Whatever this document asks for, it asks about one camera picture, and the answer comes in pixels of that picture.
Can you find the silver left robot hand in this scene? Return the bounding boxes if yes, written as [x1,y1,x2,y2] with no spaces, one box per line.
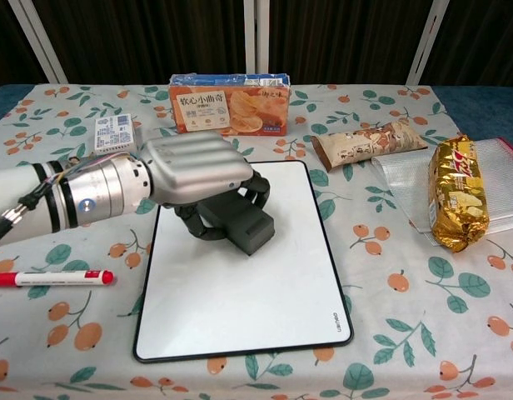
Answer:
[137,131,272,243]

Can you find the dark grey board eraser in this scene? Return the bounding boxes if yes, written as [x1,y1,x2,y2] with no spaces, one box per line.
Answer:
[197,194,276,257]

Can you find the white dry-erase board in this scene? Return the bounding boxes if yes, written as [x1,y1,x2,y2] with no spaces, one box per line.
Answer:
[132,159,355,364]

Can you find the red and white marker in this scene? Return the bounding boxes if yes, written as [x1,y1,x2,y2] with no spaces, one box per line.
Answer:
[0,269,115,288]

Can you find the orange cookie box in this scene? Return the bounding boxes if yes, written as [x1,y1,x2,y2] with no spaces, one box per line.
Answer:
[168,72,292,138]

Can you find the small white blue carton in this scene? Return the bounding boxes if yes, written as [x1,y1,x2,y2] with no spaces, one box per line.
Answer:
[92,114,137,157]

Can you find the black pleated curtain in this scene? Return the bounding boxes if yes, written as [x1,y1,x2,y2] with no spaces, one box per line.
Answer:
[33,0,246,84]
[0,0,47,92]
[267,0,426,85]
[421,0,513,88]

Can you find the brown snack packet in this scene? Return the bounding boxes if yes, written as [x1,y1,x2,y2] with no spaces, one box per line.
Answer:
[310,121,429,173]

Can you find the floral tablecloth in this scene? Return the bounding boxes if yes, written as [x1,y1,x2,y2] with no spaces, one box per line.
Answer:
[0,84,513,400]

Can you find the gold foil snack packet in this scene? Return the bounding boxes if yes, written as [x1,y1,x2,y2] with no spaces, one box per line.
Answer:
[426,133,491,254]

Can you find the clear zip pouch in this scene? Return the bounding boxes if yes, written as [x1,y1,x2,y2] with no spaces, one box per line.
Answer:
[371,137,513,245]

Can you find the white frame post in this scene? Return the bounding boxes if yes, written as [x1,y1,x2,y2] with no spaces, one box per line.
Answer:
[8,0,68,84]
[242,0,271,77]
[406,0,449,87]

